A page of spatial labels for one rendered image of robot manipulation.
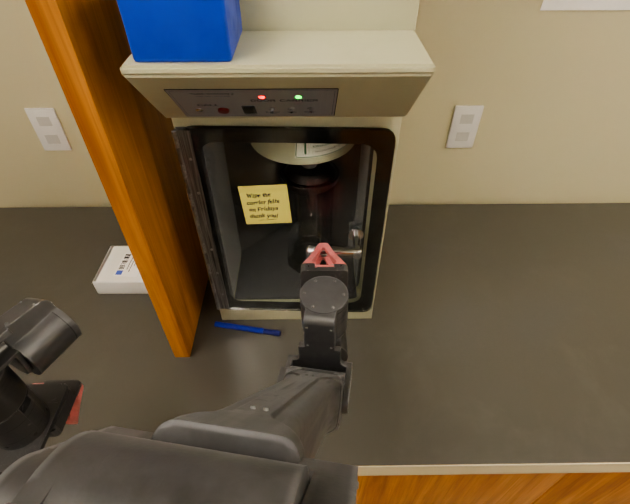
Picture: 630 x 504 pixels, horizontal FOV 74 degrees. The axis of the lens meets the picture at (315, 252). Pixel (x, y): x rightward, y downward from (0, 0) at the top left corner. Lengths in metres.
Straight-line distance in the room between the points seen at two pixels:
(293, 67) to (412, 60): 0.12
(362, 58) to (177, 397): 0.65
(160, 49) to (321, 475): 0.42
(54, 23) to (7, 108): 0.78
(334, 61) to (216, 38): 0.12
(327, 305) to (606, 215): 1.05
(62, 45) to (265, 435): 0.45
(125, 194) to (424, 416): 0.61
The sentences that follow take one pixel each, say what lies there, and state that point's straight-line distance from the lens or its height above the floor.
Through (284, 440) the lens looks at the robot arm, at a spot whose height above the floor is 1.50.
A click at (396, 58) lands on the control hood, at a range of 0.49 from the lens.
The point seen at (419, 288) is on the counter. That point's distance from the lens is 1.00.
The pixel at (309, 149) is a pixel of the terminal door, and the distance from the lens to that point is 0.61.
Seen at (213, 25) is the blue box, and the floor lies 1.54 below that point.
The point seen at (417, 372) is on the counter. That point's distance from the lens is 0.86.
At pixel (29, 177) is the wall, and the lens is 1.41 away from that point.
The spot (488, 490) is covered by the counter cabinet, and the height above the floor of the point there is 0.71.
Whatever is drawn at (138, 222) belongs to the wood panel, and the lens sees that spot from 0.64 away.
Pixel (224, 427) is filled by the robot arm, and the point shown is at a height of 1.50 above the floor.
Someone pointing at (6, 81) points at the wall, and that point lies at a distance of 1.27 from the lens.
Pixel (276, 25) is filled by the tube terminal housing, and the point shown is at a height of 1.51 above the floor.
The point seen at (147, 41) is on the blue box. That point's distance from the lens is 0.49.
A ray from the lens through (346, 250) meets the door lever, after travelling 0.67.
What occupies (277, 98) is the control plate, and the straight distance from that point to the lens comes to 0.52.
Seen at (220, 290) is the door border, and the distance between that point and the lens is 0.84.
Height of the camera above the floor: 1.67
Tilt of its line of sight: 44 degrees down
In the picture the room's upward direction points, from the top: straight up
